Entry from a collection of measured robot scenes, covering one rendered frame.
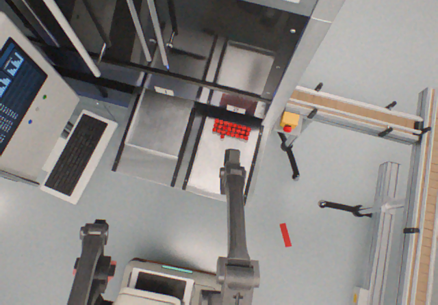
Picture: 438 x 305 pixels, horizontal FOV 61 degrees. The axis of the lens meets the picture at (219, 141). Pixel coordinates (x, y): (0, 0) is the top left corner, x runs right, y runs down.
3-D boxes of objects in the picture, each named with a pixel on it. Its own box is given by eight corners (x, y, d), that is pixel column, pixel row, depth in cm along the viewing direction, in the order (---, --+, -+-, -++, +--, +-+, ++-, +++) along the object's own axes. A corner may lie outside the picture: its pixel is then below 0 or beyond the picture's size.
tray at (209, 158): (207, 118, 183) (207, 116, 180) (258, 131, 182) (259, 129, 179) (187, 184, 174) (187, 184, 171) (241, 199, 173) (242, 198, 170)
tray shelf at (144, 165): (138, 80, 189) (137, 78, 187) (272, 114, 187) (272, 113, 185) (107, 170, 177) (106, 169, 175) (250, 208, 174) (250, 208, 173)
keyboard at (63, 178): (83, 113, 190) (82, 111, 187) (108, 124, 189) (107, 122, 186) (44, 185, 180) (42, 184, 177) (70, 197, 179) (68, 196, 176)
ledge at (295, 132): (278, 104, 188) (279, 103, 186) (304, 111, 188) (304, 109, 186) (272, 130, 184) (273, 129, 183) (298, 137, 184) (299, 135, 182)
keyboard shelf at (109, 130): (70, 104, 194) (68, 102, 191) (119, 124, 192) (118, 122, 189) (26, 183, 183) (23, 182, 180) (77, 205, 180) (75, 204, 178)
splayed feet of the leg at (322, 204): (318, 197, 263) (324, 195, 249) (388, 215, 261) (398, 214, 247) (316, 208, 261) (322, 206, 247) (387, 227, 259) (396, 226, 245)
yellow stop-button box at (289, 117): (282, 112, 177) (285, 107, 170) (297, 115, 176) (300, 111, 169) (278, 126, 175) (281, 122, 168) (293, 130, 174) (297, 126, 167)
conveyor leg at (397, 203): (351, 203, 255) (409, 188, 181) (364, 206, 255) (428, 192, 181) (349, 216, 253) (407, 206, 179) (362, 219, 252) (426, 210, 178)
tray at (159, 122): (147, 81, 187) (146, 78, 184) (197, 94, 186) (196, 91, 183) (125, 144, 179) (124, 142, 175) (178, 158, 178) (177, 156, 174)
